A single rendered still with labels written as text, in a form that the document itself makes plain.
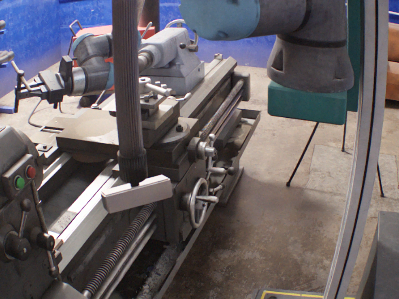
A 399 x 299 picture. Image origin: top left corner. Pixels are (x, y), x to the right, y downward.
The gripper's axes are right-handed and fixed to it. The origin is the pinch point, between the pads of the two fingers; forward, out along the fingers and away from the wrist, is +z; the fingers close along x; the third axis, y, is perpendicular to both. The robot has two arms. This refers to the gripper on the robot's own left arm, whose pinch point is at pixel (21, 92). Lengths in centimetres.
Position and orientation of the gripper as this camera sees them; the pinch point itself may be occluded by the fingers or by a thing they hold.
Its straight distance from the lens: 142.6
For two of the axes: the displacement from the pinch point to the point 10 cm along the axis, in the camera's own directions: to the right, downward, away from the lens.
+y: -2.6, 8.0, 5.4
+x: -6.0, -5.7, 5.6
